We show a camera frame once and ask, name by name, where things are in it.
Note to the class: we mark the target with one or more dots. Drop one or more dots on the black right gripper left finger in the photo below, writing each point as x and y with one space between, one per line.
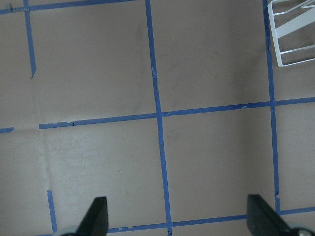
95 221

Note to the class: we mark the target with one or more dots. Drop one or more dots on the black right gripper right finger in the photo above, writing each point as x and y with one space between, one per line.
262 220

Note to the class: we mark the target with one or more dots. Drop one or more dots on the white wire cup rack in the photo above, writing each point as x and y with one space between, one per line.
298 22

